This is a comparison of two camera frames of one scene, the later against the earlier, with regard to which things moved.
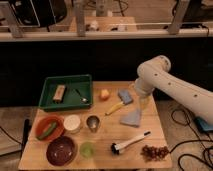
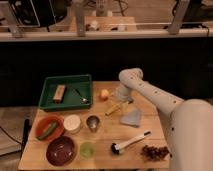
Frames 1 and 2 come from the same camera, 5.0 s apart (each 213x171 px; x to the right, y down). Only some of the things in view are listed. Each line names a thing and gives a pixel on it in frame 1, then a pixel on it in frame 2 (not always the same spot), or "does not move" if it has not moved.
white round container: (72, 123) does not move
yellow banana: (114, 108) does not move
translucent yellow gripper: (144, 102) to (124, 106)
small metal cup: (93, 122) does not move
